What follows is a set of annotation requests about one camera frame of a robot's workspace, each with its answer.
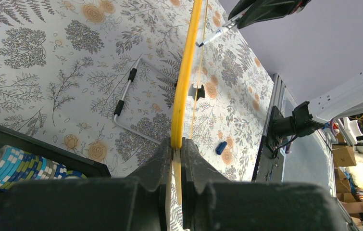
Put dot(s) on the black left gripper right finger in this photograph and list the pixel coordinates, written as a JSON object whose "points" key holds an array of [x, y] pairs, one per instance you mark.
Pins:
{"points": [[212, 202]]}

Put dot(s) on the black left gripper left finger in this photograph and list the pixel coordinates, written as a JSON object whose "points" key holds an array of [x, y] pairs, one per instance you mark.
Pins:
{"points": [[137, 202]]}

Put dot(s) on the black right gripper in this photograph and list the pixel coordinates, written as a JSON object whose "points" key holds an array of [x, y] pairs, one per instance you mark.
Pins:
{"points": [[265, 10]]}

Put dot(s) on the blue white marker pen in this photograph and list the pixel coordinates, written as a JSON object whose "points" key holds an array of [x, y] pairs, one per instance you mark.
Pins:
{"points": [[230, 24]]}

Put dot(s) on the blue marker cap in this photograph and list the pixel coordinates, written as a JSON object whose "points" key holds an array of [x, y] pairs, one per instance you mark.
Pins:
{"points": [[220, 148]]}

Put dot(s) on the yellow framed whiteboard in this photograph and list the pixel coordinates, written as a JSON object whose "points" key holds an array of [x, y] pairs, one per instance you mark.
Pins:
{"points": [[189, 75]]}

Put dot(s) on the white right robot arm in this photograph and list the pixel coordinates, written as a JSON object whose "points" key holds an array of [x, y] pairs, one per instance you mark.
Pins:
{"points": [[311, 115]]}

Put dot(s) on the floral patterned table mat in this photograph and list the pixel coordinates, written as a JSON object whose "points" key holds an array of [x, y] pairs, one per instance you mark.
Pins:
{"points": [[97, 78]]}

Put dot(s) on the blue white chip stack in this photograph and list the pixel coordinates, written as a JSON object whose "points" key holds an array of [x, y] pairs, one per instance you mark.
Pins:
{"points": [[17, 165]]}

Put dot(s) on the black poker chip case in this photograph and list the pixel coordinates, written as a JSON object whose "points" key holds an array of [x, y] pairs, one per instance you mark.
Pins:
{"points": [[73, 162]]}

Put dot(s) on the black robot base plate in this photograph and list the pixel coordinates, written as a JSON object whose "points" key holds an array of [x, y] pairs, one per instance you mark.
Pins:
{"points": [[269, 165]]}

